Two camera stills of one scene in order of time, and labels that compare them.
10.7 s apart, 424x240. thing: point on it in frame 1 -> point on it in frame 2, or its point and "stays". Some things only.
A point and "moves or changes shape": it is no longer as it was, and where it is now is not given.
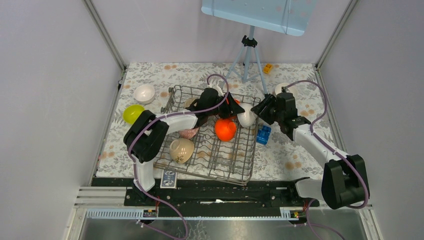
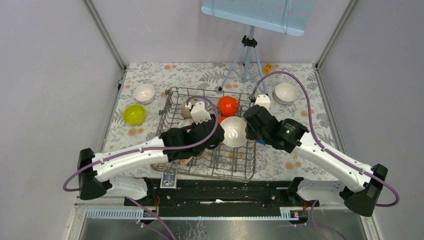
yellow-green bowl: [131, 112] stays
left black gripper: [231, 109] -> [219, 140]
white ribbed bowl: [247, 118] moves or changes shape
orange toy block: [267, 68] stays
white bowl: [144, 94] stays
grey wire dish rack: [221, 146] stays
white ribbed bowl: [290, 89] stays
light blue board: [289, 17] stays
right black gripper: [268, 101] -> [249, 134]
